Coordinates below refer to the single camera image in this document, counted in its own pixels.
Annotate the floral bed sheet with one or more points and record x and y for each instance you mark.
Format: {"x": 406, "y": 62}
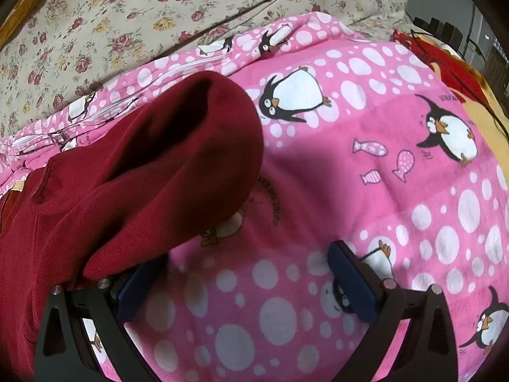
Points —
{"x": 119, "y": 28}

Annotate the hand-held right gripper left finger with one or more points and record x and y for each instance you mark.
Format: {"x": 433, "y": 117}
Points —
{"x": 137, "y": 290}

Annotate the dark red garment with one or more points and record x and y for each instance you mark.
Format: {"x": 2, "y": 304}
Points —
{"x": 139, "y": 167}

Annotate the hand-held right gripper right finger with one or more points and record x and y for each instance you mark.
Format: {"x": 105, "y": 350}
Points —
{"x": 354, "y": 286}

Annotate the red and yellow blanket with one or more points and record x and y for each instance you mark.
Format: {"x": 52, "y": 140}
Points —
{"x": 449, "y": 67}

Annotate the pink penguin print blanket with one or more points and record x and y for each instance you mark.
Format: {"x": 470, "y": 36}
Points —
{"x": 338, "y": 159}

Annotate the dark furniture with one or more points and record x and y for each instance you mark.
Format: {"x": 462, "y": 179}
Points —
{"x": 493, "y": 63}

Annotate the orange bordered checked cushion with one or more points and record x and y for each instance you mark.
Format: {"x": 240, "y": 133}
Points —
{"x": 22, "y": 10}

